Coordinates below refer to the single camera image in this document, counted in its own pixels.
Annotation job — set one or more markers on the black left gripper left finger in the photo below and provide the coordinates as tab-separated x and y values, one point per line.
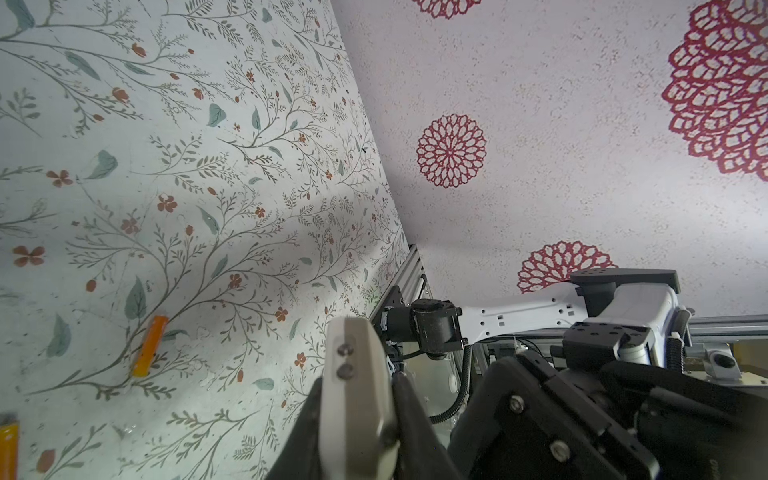
299	459

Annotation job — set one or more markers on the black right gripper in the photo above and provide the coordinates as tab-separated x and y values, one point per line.
527	420

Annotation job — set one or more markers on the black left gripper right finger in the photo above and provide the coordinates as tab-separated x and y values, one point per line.
420	454

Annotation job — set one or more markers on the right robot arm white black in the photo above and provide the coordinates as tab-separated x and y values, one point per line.
594	378

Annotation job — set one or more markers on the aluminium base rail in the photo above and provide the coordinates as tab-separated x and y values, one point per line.
598	316

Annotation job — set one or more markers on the beige remote control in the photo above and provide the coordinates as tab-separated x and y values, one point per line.
358	428

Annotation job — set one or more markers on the orange battery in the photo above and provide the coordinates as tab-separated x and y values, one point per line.
9	448
149	347

